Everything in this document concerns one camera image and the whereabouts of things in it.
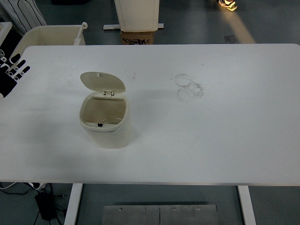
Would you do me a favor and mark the cream trash bin with lid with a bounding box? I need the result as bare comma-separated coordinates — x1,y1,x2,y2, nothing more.
79,71,132,150

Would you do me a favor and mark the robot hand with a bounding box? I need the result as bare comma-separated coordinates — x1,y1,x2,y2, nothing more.
0,53,31,99

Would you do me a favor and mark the large cream plastic tub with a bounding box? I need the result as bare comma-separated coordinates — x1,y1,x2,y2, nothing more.
11,25,86,58

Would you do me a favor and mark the grey metal plate with screws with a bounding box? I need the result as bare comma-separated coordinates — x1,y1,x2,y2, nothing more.
102,204,219,225

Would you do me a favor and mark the white plastic rod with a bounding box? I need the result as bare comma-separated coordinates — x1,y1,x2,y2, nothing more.
73,22,88,45

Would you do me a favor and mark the white metal floor bar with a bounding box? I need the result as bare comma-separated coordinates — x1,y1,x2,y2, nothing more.
103,22,165,30

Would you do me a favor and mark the black cable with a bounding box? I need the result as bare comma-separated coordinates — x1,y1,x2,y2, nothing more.
0,183,67,225

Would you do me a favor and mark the white table leg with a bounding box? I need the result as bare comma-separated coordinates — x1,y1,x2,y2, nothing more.
237,186,257,225
63,183,83,225

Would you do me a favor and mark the brown cardboard box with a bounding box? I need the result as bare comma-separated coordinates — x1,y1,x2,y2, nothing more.
120,30,155,45

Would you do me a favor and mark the black power adapter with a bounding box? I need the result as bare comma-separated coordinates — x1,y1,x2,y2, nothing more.
34,191,57,221

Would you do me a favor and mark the person's shoe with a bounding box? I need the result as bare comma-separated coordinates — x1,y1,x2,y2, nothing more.
215,0,238,12

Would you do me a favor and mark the white cable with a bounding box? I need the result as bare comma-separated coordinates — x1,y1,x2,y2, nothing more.
0,182,15,191

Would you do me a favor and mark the person's leg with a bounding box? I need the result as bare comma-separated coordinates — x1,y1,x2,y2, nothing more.
0,0,47,36

